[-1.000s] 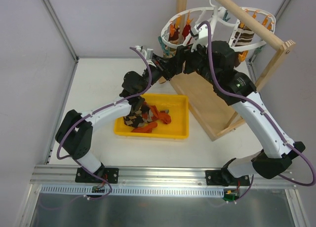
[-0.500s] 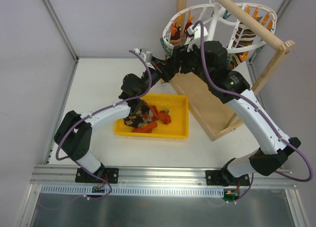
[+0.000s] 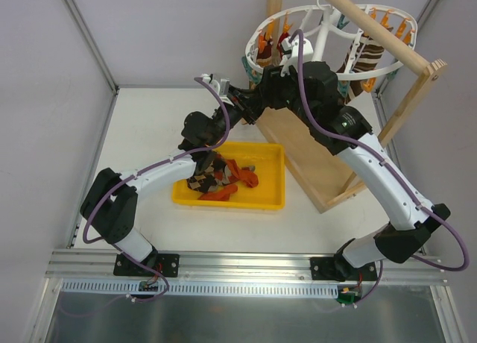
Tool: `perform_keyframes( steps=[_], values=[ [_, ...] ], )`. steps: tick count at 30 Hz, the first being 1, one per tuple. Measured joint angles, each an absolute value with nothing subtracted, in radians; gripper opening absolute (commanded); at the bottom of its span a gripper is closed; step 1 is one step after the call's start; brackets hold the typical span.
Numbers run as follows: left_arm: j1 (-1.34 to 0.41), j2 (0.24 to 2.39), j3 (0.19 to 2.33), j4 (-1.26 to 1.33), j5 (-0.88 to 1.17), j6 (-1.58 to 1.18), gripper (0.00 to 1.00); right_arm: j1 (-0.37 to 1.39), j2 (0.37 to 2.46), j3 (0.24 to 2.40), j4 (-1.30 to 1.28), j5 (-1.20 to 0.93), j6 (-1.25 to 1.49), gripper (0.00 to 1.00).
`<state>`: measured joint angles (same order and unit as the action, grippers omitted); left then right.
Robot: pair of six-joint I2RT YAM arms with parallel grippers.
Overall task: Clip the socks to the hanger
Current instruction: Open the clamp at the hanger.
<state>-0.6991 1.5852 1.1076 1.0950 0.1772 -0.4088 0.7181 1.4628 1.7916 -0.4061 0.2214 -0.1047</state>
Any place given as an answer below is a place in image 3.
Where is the grey argyle sock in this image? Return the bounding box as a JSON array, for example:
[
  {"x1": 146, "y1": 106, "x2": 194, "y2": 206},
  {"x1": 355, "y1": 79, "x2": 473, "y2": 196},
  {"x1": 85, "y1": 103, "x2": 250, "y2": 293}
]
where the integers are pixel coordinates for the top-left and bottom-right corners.
[{"x1": 210, "y1": 152, "x2": 258, "y2": 189}]

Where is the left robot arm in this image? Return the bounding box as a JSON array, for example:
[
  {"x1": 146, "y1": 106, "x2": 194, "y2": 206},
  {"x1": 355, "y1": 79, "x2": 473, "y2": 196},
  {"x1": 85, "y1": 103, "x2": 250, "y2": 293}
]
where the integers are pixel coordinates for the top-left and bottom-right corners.
[{"x1": 80, "y1": 86, "x2": 265, "y2": 276}]

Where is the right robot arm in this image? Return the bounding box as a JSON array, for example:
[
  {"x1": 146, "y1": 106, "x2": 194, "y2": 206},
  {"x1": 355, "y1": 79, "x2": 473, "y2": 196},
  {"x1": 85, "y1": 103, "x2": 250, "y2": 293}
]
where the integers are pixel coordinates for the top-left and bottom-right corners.
[{"x1": 258, "y1": 62, "x2": 450, "y2": 282}]

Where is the wooden hanger stand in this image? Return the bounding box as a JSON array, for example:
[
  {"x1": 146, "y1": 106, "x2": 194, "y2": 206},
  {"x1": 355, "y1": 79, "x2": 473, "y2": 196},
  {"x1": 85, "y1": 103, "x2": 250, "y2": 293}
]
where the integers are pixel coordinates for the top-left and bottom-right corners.
[{"x1": 244, "y1": 0, "x2": 447, "y2": 218}]

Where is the white round sock hanger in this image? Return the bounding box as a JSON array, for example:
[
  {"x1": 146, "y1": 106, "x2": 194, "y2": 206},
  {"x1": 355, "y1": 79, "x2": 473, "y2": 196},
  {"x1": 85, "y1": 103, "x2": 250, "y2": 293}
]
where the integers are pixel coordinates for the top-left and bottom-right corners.
[{"x1": 244, "y1": 0, "x2": 427, "y2": 81}]

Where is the teal clothes peg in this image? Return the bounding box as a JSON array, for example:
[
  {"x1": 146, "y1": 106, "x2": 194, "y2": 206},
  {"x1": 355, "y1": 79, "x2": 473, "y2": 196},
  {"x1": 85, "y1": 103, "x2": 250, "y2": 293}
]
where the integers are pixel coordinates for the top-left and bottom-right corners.
[{"x1": 241, "y1": 56, "x2": 262, "y2": 84}]

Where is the red cuffed hanging sock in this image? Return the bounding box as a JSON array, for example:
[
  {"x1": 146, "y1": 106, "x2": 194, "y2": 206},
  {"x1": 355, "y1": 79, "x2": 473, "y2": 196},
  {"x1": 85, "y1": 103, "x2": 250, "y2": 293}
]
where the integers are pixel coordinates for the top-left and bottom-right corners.
[{"x1": 277, "y1": 31, "x2": 292, "y2": 57}]

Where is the orange clothes peg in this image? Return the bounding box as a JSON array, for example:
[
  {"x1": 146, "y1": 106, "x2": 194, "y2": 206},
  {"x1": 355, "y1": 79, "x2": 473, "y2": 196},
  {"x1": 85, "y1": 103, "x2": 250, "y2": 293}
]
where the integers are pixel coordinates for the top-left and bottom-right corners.
[
  {"x1": 258, "y1": 19, "x2": 275, "y2": 51},
  {"x1": 282, "y1": 12, "x2": 293, "y2": 34}
]

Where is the yellow plastic tray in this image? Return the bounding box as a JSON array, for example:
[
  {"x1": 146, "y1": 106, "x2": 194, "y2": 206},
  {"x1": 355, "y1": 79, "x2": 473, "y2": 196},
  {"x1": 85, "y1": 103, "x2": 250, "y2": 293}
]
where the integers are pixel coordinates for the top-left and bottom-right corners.
[{"x1": 171, "y1": 142, "x2": 285, "y2": 210}]

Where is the orange sock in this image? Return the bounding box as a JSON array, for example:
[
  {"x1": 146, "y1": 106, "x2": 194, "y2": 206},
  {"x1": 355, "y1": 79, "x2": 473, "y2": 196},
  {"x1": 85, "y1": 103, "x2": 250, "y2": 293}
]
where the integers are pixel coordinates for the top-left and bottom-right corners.
[
  {"x1": 224, "y1": 160, "x2": 259, "y2": 188},
  {"x1": 199, "y1": 183, "x2": 238, "y2": 201}
]

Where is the brown striped sock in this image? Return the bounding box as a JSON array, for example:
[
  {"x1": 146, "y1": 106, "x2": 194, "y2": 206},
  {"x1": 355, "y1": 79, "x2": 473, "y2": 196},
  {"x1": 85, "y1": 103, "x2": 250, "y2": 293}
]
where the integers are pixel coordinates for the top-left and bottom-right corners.
[
  {"x1": 346, "y1": 36, "x2": 384, "y2": 103},
  {"x1": 336, "y1": 43, "x2": 362, "y2": 73}
]

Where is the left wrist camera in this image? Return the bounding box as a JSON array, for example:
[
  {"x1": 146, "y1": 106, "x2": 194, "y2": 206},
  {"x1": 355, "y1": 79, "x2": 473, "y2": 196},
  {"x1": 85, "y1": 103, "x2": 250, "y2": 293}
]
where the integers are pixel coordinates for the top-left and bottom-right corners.
[{"x1": 200, "y1": 74, "x2": 230, "y2": 99}]

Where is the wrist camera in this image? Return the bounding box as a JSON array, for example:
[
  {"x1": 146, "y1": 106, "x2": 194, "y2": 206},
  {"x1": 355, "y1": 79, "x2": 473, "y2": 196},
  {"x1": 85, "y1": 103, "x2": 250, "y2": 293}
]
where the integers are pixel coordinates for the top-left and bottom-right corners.
[
  {"x1": 200, "y1": 74, "x2": 230, "y2": 99},
  {"x1": 279, "y1": 37, "x2": 314, "y2": 77}
]

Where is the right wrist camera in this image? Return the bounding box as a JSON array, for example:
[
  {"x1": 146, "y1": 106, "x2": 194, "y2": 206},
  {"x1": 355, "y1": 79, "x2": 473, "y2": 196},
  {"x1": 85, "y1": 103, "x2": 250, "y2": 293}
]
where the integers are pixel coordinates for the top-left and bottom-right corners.
[{"x1": 279, "y1": 37, "x2": 314, "y2": 77}]

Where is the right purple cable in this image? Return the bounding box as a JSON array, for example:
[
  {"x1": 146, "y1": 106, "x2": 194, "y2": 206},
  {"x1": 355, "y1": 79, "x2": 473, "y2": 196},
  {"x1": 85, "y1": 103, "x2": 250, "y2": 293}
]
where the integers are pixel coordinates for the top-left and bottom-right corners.
[{"x1": 292, "y1": 29, "x2": 470, "y2": 272}]

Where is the purple cable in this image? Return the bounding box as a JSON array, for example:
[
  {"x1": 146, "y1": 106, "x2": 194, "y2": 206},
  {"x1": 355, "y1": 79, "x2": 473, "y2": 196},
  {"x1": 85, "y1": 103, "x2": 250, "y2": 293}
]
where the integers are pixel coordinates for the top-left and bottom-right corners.
[
  {"x1": 292, "y1": 29, "x2": 470, "y2": 272},
  {"x1": 82, "y1": 75, "x2": 232, "y2": 244}
]

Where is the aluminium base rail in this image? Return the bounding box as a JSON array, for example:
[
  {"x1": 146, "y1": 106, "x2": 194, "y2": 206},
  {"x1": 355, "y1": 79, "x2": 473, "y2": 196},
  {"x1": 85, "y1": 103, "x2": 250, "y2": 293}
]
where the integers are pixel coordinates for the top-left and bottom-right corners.
[{"x1": 46, "y1": 249, "x2": 447, "y2": 300}]

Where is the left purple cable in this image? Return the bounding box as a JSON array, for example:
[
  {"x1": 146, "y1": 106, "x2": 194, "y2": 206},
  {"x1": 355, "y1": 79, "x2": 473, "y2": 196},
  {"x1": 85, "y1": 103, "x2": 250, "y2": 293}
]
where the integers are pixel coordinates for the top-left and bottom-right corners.
[{"x1": 82, "y1": 75, "x2": 232, "y2": 244}]

